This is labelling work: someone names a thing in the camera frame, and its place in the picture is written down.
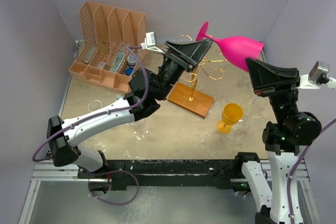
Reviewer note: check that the gold wire glass rack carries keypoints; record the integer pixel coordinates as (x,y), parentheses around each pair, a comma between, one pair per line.
(194,79)

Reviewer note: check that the blue bottle cap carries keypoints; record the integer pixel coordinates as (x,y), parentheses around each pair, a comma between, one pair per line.
(128,71)

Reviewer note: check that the peach plastic file organizer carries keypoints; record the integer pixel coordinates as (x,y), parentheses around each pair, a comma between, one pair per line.
(105,27)

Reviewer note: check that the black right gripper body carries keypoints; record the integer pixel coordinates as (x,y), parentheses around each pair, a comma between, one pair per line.
(282,98)

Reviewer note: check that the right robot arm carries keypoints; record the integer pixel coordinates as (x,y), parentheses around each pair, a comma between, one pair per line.
(278,202)

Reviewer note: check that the round blue patterned tin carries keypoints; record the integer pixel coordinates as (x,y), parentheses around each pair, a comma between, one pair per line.
(131,61)

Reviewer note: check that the clear glass at left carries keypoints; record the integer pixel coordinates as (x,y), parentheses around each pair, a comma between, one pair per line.
(94,105)

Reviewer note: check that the yellow plastic wine glass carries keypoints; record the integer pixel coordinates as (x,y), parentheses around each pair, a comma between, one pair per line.
(231,114)

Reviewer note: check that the blue toothbrush package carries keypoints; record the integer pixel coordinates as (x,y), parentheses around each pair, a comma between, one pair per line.
(115,66)

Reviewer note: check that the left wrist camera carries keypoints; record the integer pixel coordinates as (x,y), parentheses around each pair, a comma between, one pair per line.
(150,43)

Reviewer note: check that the clear glass near right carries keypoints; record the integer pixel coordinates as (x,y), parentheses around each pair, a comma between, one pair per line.
(254,111)

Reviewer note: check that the wooden rack base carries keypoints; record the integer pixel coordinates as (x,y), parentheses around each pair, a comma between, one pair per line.
(200,105)

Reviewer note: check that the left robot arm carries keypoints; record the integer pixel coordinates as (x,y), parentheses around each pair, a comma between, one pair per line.
(65,137)

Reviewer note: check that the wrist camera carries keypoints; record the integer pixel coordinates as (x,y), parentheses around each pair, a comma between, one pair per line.
(150,43)
(317,77)

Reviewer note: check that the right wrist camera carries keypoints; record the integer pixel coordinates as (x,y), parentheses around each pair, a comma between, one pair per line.
(317,77)

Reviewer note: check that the pink plastic wine glass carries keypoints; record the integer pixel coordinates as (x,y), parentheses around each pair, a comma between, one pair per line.
(235,49)

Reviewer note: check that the grey box with red label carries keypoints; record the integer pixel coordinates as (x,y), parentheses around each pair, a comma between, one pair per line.
(89,54)

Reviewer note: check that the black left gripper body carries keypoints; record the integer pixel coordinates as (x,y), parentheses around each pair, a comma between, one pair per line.
(172,68)

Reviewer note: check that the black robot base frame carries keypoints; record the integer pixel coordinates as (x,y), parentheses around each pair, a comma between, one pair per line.
(218,173)

